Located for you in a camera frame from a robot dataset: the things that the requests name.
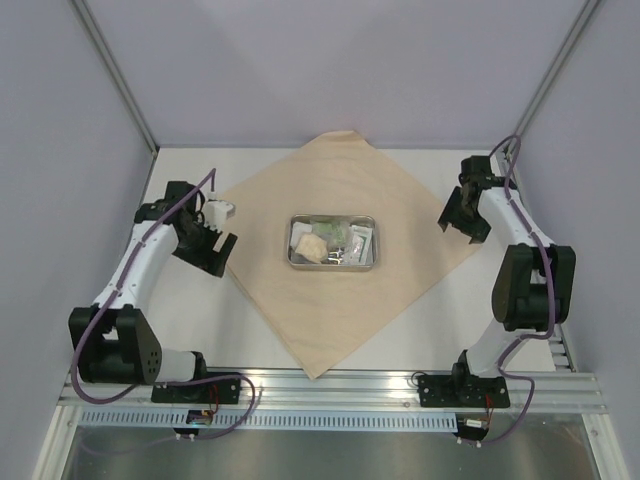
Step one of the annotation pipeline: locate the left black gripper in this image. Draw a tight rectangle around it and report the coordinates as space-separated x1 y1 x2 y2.
172 216 236 277

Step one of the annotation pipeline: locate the white gauze pad stack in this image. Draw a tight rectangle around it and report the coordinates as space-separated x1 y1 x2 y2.
289 222 313 249

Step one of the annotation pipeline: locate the stainless steel tray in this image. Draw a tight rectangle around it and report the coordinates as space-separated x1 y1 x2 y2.
285 214 379 272

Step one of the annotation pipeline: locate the beige cloth mat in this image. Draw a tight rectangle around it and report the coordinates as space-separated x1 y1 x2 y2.
224 131 475 378

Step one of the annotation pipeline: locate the long needle holder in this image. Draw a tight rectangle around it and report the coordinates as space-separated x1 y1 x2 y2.
327 247 345 265

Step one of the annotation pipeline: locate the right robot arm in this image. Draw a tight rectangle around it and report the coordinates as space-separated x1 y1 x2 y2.
438 155 576 405

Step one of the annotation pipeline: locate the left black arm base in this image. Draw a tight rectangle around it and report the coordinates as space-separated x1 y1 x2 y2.
151 372 241 405

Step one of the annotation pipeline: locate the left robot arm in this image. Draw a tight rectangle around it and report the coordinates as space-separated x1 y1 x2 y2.
68 181 237 401

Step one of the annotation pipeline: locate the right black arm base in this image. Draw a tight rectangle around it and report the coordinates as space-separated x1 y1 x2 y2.
414 373 511 409

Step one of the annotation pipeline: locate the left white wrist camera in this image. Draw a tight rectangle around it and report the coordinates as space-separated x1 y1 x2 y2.
202 200 236 232

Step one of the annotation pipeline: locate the slotted cable duct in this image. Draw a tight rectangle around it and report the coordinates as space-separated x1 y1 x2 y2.
78 408 458 433

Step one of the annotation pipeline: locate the aluminium mounting rail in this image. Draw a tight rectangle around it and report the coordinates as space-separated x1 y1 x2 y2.
56 369 608 414

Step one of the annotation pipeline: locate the right aluminium frame post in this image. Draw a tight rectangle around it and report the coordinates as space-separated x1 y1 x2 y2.
513 0 603 137

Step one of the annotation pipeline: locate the aluminium frame post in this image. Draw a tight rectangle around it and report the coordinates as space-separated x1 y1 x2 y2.
513 0 603 137
68 0 160 159

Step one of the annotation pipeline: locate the left aluminium frame post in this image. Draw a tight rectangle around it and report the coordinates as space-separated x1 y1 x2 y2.
68 0 160 159

